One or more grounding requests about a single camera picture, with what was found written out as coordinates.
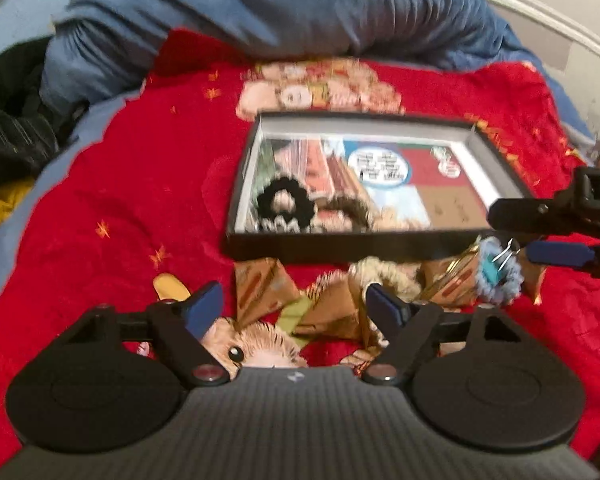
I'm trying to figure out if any light blue scrunchie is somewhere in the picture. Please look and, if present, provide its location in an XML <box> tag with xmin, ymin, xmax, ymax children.
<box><xmin>472</xmin><ymin>236</ymin><xmax>527</xmax><ymax>307</ymax></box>

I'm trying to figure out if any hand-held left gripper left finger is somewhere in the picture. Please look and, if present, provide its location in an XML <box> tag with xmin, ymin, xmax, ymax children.
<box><xmin>81</xmin><ymin>281</ymin><xmax>230</xmax><ymax>387</ymax></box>

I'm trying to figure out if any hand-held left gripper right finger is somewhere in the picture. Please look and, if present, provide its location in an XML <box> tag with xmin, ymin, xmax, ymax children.
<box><xmin>360</xmin><ymin>283</ymin><xmax>519</xmax><ymax>385</ymax></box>

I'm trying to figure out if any black scrunchie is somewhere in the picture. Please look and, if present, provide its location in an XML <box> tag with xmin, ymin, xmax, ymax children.
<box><xmin>252</xmin><ymin>177</ymin><xmax>312</xmax><ymax>234</ymax></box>

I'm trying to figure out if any red printed blanket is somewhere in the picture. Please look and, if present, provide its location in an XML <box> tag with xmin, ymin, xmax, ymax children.
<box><xmin>0</xmin><ymin>29</ymin><xmax>600</xmax><ymax>472</ymax></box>

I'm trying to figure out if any shallow black box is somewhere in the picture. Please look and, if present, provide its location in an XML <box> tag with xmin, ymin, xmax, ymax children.
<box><xmin>220</xmin><ymin>110</ymin><xmax>539</xmax><ymax>265</ymax></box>

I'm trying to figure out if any beige scrunchie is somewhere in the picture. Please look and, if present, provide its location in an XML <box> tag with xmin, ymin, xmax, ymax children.
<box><xmin>347</xmin><ymin>257</ymin><xmax>424</xmax><ymax>302</ymax></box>

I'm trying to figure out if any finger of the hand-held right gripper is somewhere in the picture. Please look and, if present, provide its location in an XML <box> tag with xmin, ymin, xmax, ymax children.
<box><xmin>487</xmin><ymin>198</ymin><xmax>581</xmax><ymax>235</ymax></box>
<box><xmin>526</xmin><ymin>241</ymin><xmax>600</xmax><ymax>278</ymax></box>

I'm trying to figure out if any light blue bed sheet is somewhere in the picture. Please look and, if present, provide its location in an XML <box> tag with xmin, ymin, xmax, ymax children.
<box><xmin>0</xmin><ymin>0</ymin><xmax>83</xmax><ymax>68</ymax></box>

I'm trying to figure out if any teal binder clip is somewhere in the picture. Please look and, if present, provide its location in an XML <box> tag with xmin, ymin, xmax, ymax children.
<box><xmin>480</xmin><ymin>239</ymin><xmax>522</xmax><ymax>286</ymax></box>

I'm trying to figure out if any white bed rail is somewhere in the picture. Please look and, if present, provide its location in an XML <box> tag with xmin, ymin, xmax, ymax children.
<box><xmin>430</xmin><ymin>0</ymin><xmax>600</xmax><ymax>72</ymax></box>

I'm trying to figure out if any brown snack packet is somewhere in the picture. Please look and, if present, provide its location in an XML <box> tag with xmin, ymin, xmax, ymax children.
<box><xmin>232</xmin><ymin>257</ymin><xmax>302</xmax><ymax>319</ymax></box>
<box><xmin>279</xmin><ymin>280</ymin><xmax>382</xmax><ymax>352</ymax></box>
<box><xmin>522</xmin><ymin>262</ymin><xmax>549</xmax><ymax>305</ymax></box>
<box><xmin>417</xmin><ymin>247</ymin><xmax>482</xmax><ymax>309</ymax></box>

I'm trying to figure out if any brown scrunchie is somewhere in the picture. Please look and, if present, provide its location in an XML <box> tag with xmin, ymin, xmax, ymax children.
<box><xmin>314</xmin><ymin>197</ymin><xmax>374</xmax><ymax>234</ymax></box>

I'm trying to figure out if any dark clothing pile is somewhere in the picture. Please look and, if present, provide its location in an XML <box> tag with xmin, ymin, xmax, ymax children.
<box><xmin>0</xmin><ymin>35</ymin><xmax>90</xmax><ymax>182</ymax></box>

